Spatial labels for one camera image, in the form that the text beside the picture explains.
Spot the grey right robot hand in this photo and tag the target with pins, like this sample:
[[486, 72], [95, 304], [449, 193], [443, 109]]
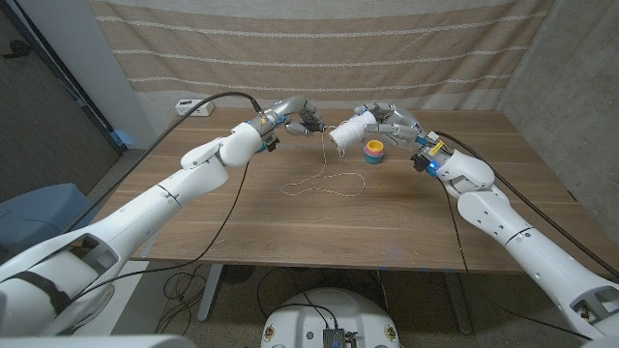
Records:
[[403, 125]]

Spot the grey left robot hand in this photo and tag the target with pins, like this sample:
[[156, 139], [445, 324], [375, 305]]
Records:
[[295, 108]]

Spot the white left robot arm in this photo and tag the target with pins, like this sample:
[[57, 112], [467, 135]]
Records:
[[155, 208]]

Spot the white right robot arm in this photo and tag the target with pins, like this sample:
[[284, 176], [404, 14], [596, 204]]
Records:
[[532, 251]]

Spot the yellow stacking cup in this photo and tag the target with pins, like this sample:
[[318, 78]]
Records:
[[374, 145]]

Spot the pink stacking cup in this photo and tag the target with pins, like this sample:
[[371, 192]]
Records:
[[374, 153]]

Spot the teal stacking cup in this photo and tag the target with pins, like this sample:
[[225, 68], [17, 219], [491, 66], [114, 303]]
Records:
[[374, 160]]

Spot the striped beige backdrop cloth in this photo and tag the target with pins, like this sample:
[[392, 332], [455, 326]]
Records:
[[314, 53]]

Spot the white power strip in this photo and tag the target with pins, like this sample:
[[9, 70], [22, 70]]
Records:
[[186, 108]]

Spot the grey table leg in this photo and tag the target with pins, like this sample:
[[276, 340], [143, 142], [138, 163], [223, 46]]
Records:
[[210, 295], [458, 304]]

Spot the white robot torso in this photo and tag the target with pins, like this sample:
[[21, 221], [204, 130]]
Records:
[[329, 314]]

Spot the dark door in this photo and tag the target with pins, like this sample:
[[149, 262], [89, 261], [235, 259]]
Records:
[[38, 121]]

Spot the blue upholstered seat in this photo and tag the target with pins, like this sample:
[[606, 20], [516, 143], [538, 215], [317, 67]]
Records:
[[43, 217]]

